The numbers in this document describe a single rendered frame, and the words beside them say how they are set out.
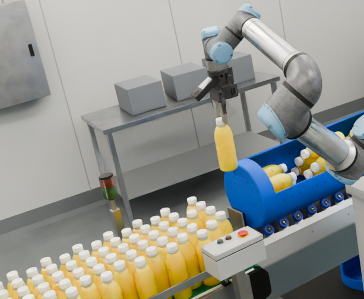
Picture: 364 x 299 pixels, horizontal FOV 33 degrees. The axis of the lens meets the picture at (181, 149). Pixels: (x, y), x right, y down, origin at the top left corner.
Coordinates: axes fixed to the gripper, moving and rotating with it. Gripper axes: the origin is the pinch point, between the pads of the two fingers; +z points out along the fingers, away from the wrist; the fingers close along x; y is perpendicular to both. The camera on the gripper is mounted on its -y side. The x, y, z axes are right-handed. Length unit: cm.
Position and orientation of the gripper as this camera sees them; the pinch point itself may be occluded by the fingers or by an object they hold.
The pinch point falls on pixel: (221, 120)
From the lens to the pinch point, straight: 232.7
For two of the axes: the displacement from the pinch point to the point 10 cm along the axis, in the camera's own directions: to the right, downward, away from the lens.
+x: -4.1, -3.2, 8.5
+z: 1.9, 8.9, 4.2
